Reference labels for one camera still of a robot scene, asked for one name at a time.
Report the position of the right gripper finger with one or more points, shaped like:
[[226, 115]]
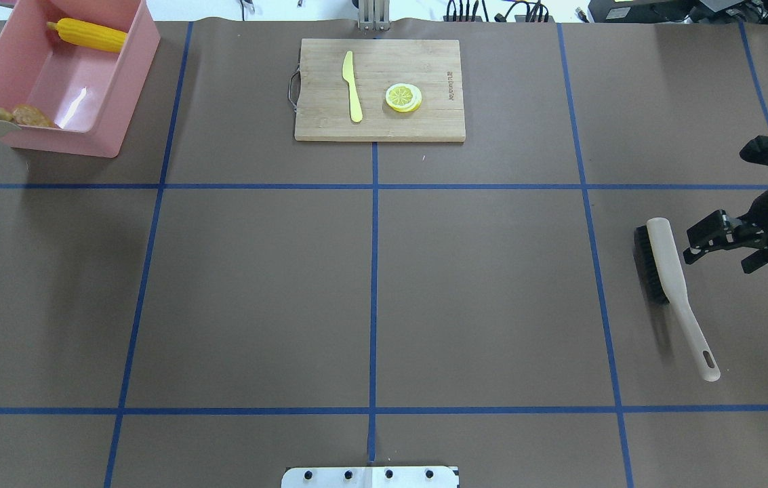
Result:
[[755, 261], [716, 232]]

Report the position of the beige hand brush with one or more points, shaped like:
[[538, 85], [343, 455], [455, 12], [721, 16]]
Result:
[[665, 284]]

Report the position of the yellow toy corn cob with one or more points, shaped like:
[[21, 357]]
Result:
[[85, 34]]

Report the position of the brown toy potato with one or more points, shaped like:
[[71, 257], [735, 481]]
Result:
[[28, 115]]

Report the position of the pink plastic bin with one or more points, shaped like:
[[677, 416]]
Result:
[[89, 95]]

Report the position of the black usb hub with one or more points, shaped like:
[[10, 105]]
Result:
[[521, 12]]

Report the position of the yellow lemon slice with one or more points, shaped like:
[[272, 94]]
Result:
[[403, 97]]

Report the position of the yellow plastic knife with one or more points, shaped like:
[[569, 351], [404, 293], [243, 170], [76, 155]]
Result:
[[348, 75]]

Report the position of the bamboo cutting board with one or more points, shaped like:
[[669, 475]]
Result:
[[321, 104]]

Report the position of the white camera pole base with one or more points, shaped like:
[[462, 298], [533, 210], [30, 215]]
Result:
[[372, 476]]

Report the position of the aluminium frame post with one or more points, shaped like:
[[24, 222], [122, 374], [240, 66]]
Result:
[[373, 15]]

